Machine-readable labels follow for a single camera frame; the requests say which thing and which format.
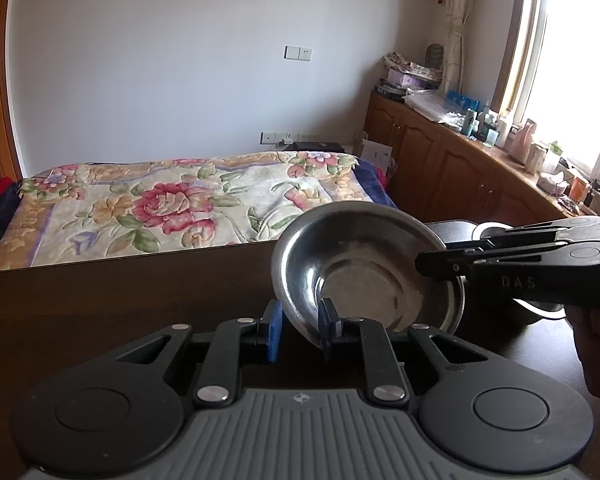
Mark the white wall switch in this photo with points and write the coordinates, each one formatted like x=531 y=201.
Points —
x=298 y=53

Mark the white wall socket row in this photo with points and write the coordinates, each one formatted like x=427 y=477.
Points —
x=280 y=137

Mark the floral bed blanket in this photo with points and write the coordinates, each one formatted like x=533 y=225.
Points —
x=155 y=205

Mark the dark blue cloth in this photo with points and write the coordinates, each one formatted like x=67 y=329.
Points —
x=5 y=227

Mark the patterned beige curtain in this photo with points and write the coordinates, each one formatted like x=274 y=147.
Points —
x=457 y=10

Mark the row of bottles and jars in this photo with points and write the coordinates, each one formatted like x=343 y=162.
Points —
x=522 y=142

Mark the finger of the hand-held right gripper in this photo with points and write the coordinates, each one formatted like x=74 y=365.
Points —
x=520 y=237
x=440 y=265

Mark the small steel bowl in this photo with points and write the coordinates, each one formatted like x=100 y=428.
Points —
x=360 y=280

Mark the bright window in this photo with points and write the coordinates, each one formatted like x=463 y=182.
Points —
x=570 y=85

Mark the pile of cloths and books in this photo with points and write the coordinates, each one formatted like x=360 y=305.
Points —
x=410 y=72

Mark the white cardboard box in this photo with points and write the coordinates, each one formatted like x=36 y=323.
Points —
x=375 y=152

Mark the wooden cabinet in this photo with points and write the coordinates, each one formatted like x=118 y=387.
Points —
x=455 y=170

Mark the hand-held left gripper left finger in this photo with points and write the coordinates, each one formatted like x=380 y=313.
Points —
x=275 y=332

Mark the flat black box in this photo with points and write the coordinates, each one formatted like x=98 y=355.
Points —
x=315 y=147

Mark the clear plastic bags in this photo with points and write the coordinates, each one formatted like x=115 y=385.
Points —
x=432 y=107

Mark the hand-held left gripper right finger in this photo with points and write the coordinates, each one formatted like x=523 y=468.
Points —
x=327 y=332

